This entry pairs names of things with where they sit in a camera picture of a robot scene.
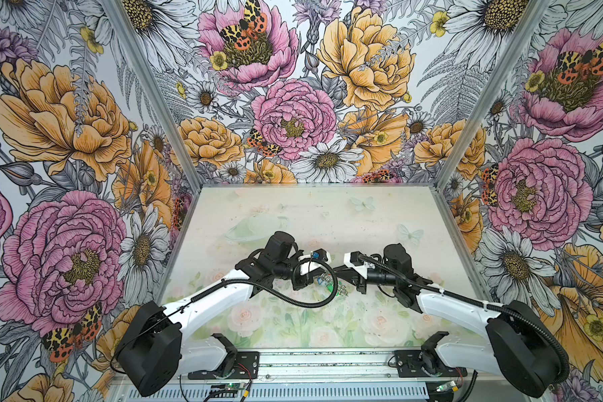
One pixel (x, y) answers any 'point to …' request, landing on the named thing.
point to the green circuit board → (234, 386)
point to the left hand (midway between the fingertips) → (319, 275)
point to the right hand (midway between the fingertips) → (336, 276)
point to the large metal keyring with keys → (332, 285)
